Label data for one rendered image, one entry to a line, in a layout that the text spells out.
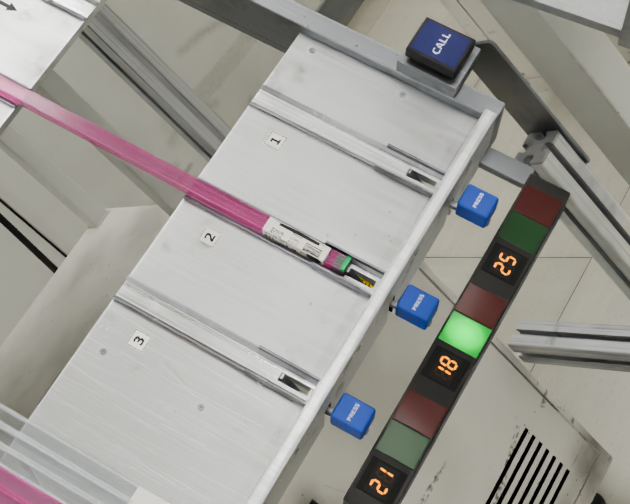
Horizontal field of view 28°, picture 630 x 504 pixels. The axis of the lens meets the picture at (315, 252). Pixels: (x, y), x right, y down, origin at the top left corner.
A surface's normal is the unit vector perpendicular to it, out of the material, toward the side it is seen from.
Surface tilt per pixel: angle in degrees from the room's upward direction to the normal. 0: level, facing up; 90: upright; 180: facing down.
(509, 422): 90
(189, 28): 90
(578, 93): 90
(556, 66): 90
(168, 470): 48
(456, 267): 0
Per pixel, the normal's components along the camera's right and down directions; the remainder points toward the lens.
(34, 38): 0.00, -0.42
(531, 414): 0.58, 0.00
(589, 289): -0.64, -0.62
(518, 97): -0.50, 0.78
